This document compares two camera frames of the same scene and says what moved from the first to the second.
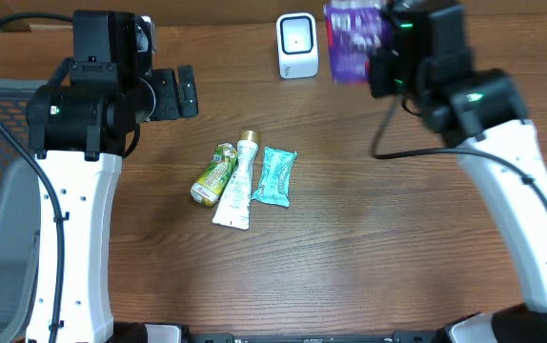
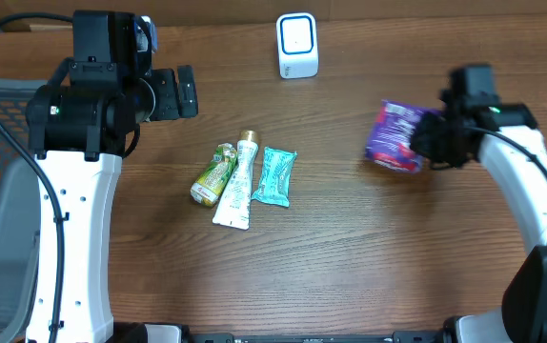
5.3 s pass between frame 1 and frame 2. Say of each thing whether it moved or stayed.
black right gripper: moved
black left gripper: stayed
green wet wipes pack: stayed
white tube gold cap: stayed
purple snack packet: moved
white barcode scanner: stayed
